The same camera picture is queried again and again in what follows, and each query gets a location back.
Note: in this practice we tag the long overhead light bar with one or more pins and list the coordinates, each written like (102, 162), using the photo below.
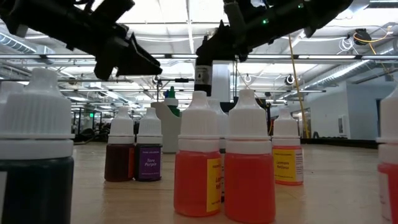
(326, 57)

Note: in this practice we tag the white pillar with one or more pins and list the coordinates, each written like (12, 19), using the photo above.
(221, 81)

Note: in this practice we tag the lemon yellow dye bottle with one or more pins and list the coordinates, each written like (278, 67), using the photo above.
(287, 165)

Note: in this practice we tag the small brown food colouring bottle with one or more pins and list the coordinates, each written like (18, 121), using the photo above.
(119, 161)

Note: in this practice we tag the black aluminium table frame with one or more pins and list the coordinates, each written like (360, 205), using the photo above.
(342, 142)

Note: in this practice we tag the small white-capped food colouring bottle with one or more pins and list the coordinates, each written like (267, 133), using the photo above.
(11, 91)
(222, 124)

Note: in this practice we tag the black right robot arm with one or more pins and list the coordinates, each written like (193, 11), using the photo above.
(295, 15)

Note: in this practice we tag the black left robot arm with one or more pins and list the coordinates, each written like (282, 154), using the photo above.
(37, 21)

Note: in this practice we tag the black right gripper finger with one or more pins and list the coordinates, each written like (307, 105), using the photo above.
(220, 43)
(217, 58)

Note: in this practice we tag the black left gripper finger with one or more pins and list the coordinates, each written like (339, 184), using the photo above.
(136, 57)
(140, 73)

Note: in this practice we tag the green-capped food colouring bottle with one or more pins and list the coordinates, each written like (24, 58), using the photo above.
(172, 93)

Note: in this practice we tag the small teal food colouring bottle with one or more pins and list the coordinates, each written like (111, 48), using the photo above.
(37, 124)

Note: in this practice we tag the small purple food colouring bottle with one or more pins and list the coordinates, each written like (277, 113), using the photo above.
(149, 163)

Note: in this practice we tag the grey plastic bin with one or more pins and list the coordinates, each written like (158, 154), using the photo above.
(169, 133)

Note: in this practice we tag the small orange food colouring bottle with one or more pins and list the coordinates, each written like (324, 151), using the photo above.
(248, 186)
(192, 180)
(390, 155)

